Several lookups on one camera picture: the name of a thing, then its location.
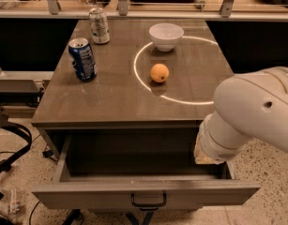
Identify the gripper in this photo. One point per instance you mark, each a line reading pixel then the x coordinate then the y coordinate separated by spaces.
pixel 213 144

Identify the grey top drawer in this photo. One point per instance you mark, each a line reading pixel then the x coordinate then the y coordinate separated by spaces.
pixel 99 192

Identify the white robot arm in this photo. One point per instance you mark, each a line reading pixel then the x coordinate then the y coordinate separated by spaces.
pixel 251 105

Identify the grey drawer cabinet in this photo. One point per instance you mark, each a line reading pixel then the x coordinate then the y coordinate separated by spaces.
pixel 124 122

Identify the orange fruit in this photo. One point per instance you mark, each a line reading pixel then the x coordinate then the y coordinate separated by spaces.
pixel 159 73

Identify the white ceramic bowl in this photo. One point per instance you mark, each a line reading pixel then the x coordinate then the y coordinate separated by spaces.
pixel 165 35

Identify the blue soda can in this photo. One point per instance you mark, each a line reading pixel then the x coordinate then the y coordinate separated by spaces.
pixel 84 63

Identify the white green soda can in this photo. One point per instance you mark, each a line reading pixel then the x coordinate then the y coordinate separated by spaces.
pixel 99 25

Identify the clear plastic bottle on floor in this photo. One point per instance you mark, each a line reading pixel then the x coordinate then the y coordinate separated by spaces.
pixel 14 204

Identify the metal railing frame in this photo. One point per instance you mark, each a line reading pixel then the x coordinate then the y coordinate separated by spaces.
pixel 233 10

